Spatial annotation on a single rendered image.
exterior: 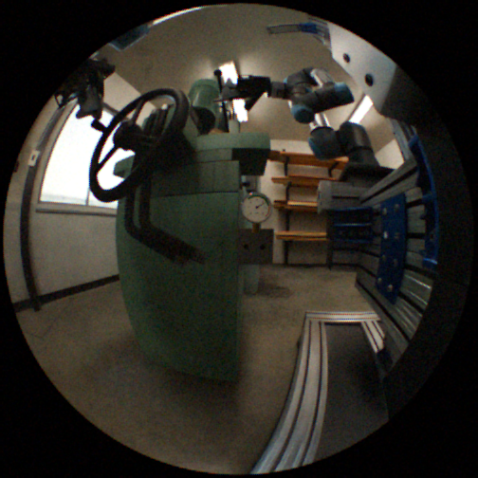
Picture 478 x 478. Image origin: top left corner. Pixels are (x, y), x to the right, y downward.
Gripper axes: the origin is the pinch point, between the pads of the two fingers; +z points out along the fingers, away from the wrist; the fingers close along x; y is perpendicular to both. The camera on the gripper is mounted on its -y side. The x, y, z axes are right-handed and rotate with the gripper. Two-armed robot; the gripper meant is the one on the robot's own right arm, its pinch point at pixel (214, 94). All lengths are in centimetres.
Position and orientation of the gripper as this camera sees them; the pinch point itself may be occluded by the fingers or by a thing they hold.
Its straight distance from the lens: 62.8
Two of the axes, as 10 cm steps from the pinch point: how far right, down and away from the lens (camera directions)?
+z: -10.0, -0.4, 0.6
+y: -0.6, -1.1, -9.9
